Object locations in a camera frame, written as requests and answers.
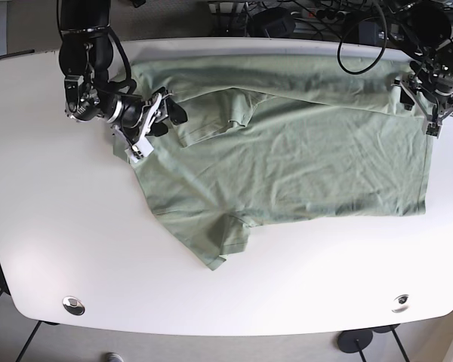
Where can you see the black electronics box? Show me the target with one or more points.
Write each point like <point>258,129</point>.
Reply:
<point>371,32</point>

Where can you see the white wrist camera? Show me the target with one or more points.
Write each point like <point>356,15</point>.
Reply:
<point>432,128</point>
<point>138,151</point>

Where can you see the left chrome table grommet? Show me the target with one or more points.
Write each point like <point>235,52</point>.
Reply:
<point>73,305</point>

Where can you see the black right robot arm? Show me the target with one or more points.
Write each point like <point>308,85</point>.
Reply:
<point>98,81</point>

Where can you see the chrome table grommet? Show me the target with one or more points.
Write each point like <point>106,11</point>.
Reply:
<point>400,304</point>
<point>73,305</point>

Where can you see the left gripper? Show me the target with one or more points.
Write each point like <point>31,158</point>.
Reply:
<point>429,84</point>

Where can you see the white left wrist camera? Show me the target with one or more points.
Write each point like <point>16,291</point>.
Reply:
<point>432,128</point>

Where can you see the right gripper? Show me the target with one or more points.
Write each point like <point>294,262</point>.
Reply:
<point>129,115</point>

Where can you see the black power adapter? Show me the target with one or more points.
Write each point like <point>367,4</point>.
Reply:
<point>271,23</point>

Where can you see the sage green polo shirt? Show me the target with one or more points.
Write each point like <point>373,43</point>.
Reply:
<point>275,139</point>

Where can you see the right chrome table grommet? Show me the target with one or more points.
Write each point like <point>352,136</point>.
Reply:
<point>400,304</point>

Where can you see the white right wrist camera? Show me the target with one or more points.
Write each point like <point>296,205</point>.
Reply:
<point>138,151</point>

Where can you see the black round stand base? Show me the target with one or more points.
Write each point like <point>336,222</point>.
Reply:
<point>354,341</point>

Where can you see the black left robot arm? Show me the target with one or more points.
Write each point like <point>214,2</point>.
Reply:
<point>422,30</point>

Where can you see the grey sneaker shoe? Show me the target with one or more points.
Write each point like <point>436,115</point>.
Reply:
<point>113,357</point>

